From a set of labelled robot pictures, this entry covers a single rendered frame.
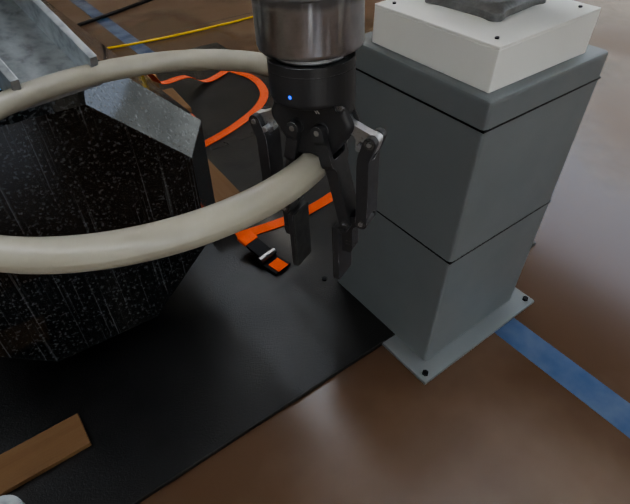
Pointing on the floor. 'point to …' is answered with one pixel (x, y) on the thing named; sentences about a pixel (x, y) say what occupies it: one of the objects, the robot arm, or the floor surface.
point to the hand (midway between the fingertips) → (320, 242)
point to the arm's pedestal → (457, 196)
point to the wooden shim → (32, 458)
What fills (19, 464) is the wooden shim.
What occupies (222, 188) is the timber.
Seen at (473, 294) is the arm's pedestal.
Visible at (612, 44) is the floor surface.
